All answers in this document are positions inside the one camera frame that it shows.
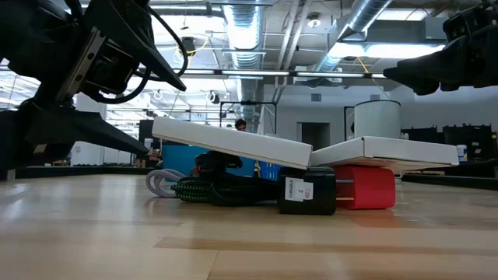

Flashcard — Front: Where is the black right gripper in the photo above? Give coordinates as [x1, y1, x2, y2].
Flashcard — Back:
[383, 0, 498, 96]

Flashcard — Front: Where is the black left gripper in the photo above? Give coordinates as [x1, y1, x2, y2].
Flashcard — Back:
[0, 0, 187, 171]

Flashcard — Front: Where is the white cardboard box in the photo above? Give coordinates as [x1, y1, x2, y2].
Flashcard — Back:
[309, 135, 460, 174]
[151, 115, 314, 170]

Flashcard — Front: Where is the white cable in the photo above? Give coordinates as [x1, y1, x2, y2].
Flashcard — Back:
[146, 168, 188, 198]

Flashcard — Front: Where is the red charger block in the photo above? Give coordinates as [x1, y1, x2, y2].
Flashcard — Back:
[333, 165, 397, 211]

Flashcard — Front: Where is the green black braided cable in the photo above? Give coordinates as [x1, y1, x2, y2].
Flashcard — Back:
[170, 177, 214, 203]

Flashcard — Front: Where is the black charger with white label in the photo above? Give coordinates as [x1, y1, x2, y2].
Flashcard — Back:
[277, 166, 337, 216]

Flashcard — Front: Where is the black cable bundle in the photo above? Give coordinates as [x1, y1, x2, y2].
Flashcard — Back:
[209, 173, 281, 207]

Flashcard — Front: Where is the teal plastic bin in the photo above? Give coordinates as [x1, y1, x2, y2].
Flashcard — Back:
[161, 143, 258, 178]

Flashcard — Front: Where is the small black equipment rack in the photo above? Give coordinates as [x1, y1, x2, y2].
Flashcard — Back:
[400, 126, 440, 144]

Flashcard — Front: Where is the black screen panel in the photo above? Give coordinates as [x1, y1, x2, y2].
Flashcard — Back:
[139, 119, 156, 149]

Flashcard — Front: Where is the white cylinder on stand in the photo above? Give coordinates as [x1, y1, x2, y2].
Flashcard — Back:
[352, 100, 402, 140]

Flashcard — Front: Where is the white square column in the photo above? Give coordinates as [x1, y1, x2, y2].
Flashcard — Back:
[71, 92, 108, 166]

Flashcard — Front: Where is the large black equipment rack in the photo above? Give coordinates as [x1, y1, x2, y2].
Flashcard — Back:
[442, 123, 495, 160]

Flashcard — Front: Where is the long ceiling light bar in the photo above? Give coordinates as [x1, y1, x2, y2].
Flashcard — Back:
[134, 68, 390, 79]

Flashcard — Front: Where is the silver slanted ceiling duct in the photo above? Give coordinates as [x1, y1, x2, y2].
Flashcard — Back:
[310, 0, 394, 73]

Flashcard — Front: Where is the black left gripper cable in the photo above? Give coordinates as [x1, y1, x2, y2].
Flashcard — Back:
[91, 5, 190, 105]

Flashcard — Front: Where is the black ceiling-hung camera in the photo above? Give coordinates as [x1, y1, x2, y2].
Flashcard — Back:
[181, 36, 197, 54]

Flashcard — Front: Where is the silver spiral ceiling duct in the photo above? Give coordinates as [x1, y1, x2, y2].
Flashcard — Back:
[221, 0, 268, 133]

